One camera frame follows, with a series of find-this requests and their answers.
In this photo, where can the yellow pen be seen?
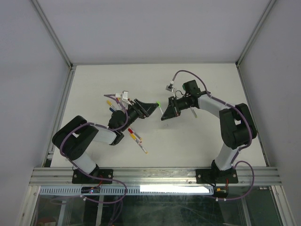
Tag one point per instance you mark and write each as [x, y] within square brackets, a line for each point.
[141, 146]

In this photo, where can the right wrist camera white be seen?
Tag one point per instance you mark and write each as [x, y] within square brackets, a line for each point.
[171, 87]

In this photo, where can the light green pen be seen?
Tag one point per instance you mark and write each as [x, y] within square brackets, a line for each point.
[160, 108]

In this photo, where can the aluminium front rail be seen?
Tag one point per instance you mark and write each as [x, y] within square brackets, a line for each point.
[242, 176]

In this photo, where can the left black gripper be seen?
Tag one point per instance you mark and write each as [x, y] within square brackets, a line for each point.
[146, 108]

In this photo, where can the dark green pen body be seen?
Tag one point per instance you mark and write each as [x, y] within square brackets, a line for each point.
[194, 113]

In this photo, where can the red square-cap pen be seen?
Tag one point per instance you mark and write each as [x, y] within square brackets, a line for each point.
[130, 130]

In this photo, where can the white slotted cable duct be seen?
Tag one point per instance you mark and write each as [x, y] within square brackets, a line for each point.
[130, 190]

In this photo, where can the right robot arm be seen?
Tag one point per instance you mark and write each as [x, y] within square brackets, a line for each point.
[236, 123]

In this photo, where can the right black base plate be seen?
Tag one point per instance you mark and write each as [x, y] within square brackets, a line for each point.
[217, 175]

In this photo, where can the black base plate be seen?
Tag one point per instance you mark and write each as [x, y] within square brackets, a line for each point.
[103, 176]
[217, 175]

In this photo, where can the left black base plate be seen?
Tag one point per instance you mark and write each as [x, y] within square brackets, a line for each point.
[103, 176]

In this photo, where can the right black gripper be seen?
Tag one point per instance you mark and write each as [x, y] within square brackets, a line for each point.
[172, 110]

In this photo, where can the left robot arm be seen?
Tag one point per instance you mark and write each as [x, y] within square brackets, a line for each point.
[73, 139]

